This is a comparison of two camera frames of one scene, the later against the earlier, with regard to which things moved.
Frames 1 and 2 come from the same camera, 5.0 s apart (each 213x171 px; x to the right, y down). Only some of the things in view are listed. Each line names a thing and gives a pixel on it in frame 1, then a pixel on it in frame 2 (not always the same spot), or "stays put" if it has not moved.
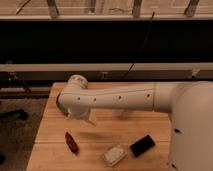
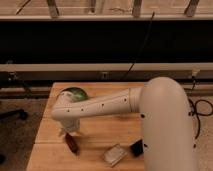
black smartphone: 141,146 stays put
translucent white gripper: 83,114 to 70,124
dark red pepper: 70,141 stays put
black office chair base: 13,115 stays put
